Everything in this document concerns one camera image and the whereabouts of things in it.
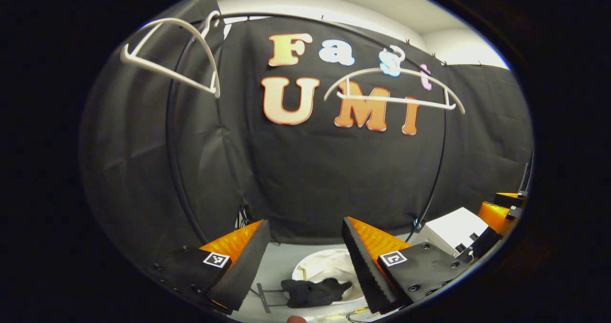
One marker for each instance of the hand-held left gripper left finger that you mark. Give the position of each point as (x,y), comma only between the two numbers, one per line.
(248,265)

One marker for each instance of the black clothes rack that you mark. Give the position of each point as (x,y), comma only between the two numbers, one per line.
(168,122)

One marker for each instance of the white box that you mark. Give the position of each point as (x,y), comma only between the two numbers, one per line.
(453,225)

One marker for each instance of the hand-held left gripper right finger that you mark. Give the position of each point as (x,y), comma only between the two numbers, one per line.
(365,265)

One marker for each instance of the white hanger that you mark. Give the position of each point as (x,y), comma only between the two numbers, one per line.
(164,73)
(396,100)

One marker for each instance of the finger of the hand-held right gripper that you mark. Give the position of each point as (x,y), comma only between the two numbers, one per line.
(482,244)
(508,200)

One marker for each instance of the black jacket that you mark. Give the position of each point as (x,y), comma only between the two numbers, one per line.
(310,292)

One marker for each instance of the white laundry hamper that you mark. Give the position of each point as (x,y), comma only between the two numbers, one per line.
(329,265)

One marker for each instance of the black backdrop cloth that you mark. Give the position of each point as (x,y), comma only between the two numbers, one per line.
(310,180)

